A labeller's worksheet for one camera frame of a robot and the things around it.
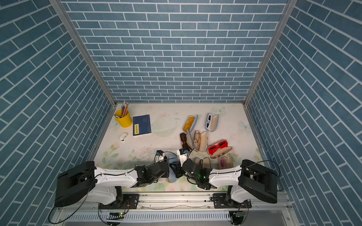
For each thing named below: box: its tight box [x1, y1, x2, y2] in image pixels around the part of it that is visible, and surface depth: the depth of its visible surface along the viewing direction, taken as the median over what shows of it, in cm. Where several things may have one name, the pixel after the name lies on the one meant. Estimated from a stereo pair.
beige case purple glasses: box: [217, 153, 234, 170], surface depth 88 cm
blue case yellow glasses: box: [182, 114, 198, 133], surface depth 107 cm
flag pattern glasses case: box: [193, 129, 209, 153], surface depth 99 cm
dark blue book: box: [132, 113, 152, 137], surface depth 107 cm
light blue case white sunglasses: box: [205, 112, 219, 133], surface depth 107 cm
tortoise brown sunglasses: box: [180, 132, 192, 152], surface depth 98 cm
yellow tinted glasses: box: [182, 115, 196, 133], surface depth 109 cm
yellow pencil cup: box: [113, 105, 133, 129], surface depth 101 cm
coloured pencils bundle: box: [121, 102, 130, 118], surface depth 101 cm
